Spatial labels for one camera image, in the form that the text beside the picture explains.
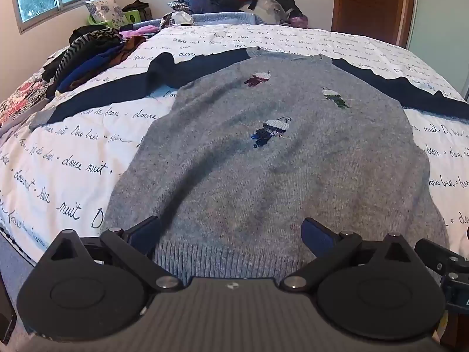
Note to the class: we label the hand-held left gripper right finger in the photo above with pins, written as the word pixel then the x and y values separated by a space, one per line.
pixel 316 235

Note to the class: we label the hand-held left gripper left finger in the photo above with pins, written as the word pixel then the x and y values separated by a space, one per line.
pixel 144 235

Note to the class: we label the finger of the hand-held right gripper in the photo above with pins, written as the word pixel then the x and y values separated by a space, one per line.
pixel 434 252

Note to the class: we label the grey sweater with navy sleeves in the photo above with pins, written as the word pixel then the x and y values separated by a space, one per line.
pixel 256 176

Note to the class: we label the folded dark clothes stack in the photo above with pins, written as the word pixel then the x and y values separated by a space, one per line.
pixel 71 58

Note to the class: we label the white script-print bedspread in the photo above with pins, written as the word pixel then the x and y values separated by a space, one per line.
pixel 73 154

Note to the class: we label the royal blue garment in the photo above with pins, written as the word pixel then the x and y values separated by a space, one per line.
pixel 91 66

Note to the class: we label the red floral blanket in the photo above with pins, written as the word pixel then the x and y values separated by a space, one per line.
pixel 22 99

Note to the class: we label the brown garment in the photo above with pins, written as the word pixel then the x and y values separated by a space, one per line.
pixel 130 47

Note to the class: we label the purple garment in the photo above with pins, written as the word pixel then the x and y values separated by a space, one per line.
pixel 141 30

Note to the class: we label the black garment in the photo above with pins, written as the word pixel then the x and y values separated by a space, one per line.
pixel 91 33

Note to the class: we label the green plastic container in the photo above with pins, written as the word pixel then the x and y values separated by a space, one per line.
pixel 132 16

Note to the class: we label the black bag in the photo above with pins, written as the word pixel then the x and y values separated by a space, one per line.
pixel 141 9

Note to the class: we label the light blue knit blanket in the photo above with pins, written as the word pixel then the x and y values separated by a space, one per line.
pixel 216 18

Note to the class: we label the floral pillow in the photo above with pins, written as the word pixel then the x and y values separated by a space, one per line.
pixel 106 9

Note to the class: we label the flower-print glass sliding wardrobe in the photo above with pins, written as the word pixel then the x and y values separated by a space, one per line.
pixel 439 18

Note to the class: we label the wooden door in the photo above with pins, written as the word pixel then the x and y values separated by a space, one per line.
pixel 373 3

